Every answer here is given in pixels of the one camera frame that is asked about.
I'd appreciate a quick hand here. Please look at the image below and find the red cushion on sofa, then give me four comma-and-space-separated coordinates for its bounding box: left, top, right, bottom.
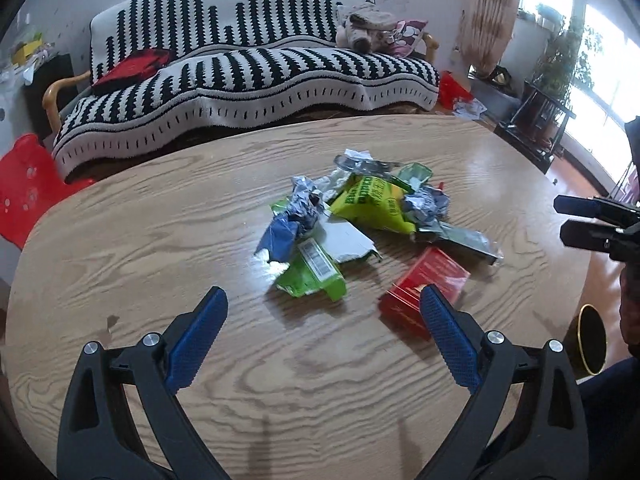
92, 49, 175, 94

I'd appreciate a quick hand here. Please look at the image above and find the red cigarette carton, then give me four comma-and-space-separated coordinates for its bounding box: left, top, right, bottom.
378, 247, 470, 340

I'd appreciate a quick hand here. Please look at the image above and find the red plastic stool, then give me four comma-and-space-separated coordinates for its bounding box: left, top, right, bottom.
0, 133, 94, 249

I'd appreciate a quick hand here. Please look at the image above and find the plush toy on sofa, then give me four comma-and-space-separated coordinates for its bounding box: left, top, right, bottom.
335, 2, 398, 54

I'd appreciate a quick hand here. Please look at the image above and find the silver crumpled foil wrapper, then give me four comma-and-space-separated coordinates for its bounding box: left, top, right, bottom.
400, 186, 450, 226

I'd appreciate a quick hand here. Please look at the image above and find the green white small wrapper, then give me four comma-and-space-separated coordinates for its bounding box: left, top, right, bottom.
390, 162, 433, 193

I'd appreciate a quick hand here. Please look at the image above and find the white torn paper piece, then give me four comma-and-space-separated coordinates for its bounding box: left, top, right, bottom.
311, 216, 378, 263

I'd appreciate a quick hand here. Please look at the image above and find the black side table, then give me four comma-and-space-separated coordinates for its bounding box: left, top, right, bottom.
494, 81, 576, 174

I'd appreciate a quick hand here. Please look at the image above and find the yellow-green snack bag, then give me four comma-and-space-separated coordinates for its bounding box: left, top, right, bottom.
330, 177, 416, 235

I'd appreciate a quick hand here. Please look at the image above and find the blue white pill blister pack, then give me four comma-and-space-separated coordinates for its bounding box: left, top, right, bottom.
286, 176, 324, 236

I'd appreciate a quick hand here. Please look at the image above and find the black trash bin gold rim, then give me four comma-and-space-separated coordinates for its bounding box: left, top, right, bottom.
563, 304, 608, 380

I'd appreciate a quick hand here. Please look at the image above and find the patterned curtain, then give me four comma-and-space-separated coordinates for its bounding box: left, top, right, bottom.
457, 0, 520, 76

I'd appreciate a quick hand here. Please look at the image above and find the green barcode snack wrapper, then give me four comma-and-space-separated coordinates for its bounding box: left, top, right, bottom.
276, 238, 347, 301

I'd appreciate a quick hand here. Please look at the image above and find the black and white striped sofa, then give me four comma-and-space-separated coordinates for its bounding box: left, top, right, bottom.
52, 0, 440, 177

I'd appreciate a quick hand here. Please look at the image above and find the potted green plant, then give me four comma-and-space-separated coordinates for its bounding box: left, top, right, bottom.
530, 10, 602, 106

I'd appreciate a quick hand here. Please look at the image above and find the blue crumpled wrapper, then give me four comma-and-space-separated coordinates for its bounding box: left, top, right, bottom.
255, 212, 299, 263

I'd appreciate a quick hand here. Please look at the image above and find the pink patterned pillow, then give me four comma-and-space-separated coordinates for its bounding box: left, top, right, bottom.
387, 20, 427, 58

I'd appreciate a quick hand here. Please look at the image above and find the silver wrapper at top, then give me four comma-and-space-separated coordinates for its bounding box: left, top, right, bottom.
334, 152, 401, 179

